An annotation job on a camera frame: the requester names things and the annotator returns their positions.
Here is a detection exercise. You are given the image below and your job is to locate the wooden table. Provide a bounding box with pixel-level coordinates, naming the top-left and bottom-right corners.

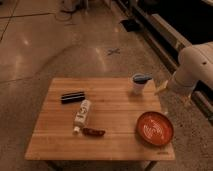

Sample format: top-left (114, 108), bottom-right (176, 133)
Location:
top-left (25, 78), bottom-right (175, 163)

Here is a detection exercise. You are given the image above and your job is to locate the orange patterned plate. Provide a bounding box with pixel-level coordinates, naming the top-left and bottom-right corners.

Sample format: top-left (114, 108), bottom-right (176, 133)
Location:
top-left (135, 111), bottom-right (174, 146)

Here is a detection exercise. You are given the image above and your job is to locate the black floor mat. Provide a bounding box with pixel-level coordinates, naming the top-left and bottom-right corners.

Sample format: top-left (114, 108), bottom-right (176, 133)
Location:
top-left (120, 19), bottom-right (140, 32)

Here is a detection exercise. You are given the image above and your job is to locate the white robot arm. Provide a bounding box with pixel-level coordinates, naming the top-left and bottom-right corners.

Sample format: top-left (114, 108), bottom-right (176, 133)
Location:
top-left (156, 42), bottom-right (213, 100)

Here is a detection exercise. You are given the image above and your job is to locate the white cup with blue item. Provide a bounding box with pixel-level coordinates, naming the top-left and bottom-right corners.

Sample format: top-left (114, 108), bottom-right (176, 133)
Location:
top-left (132, 73), bottom-right (152, 94)

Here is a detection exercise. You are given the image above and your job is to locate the white squeeze bottle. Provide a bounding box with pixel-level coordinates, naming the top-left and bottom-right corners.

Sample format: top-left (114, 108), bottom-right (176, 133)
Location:
top-left (73, 100), bottom-right (91, 134)

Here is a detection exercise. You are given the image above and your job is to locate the dark red sausage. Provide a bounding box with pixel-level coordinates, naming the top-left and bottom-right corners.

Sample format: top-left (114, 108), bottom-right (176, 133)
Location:
top-left (82, 128), bottom-right (106, 137)

